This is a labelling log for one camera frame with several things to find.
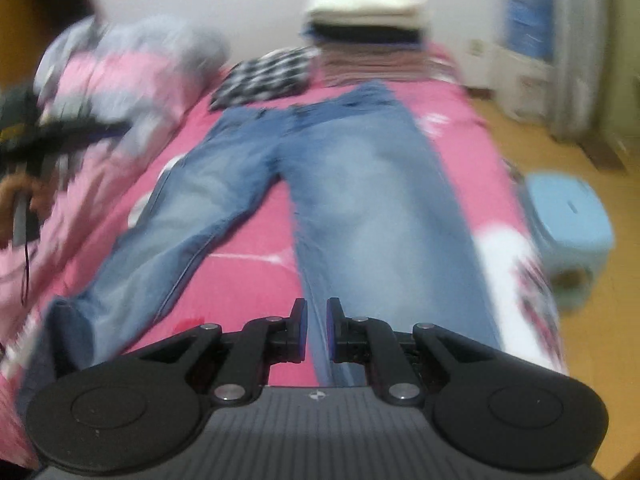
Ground blue denim jeans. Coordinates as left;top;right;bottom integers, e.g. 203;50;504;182
24;82;500;386

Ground person's left hand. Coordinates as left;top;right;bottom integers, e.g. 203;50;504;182
0;172;56;249

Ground pink grey floral duvet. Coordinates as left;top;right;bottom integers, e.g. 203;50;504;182
1;16;230;346

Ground light blue plastic stool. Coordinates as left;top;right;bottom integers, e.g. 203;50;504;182
518;171;615;312

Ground black white plaid garment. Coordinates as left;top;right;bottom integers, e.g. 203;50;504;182
208;47;316;112

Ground pink patterned folded garment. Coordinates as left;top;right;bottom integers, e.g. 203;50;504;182
318;44;459;87

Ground white water dispenser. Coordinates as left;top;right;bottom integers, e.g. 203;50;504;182
492;47;552;125

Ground brown floor mat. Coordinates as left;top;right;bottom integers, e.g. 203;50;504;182
578;136;627;174

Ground white folded sweater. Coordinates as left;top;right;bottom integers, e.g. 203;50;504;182
305;0;427;30

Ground blue water bottle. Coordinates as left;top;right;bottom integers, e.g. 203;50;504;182
502;0;553;62

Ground grey curtain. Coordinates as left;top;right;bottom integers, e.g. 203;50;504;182
549;0;608;142

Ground wall power socket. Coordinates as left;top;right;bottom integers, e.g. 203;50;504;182
469;39;485;58

